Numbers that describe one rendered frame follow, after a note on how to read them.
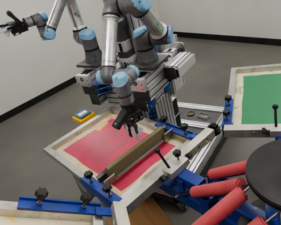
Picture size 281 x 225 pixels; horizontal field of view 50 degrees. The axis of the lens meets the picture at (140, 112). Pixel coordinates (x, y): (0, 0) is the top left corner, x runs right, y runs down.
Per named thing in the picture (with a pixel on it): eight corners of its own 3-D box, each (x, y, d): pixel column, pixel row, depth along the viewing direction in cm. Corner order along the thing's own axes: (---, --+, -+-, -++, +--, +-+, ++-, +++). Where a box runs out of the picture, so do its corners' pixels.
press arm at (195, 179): (169, 178, 143) (167, 170, 140) (177, 171, 146) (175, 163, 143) (198, 194, 131) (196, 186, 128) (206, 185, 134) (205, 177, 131)
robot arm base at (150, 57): (144, 56, 215) (141, 42, 210) (162, 56, 206) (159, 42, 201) (133, 64, 205) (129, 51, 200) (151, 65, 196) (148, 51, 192)
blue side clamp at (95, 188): (84, 187, 159) (79, 177, 156) (91, 181, 162) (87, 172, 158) (118, 214, 138) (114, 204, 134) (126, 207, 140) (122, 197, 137)
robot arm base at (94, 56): (94, 55, 243) (90, 43, 238) (108, 55, 234) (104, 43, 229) (82, 63, 233) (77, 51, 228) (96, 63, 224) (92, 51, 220)
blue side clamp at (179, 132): (156, 132, 187) (153, 123, 183) (161, 128, 189) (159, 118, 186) (193, 148, 166) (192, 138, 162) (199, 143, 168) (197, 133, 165)
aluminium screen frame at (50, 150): (45, 153, 193) (43, 148, 192) (113, 109, 222) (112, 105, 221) (119, 211, 138) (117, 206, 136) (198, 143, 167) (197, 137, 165)
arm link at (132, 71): (119, 64, 156) (110, 74, 148) (138, 63, 151) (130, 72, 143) (123, 78, 160) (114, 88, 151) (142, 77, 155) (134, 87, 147)
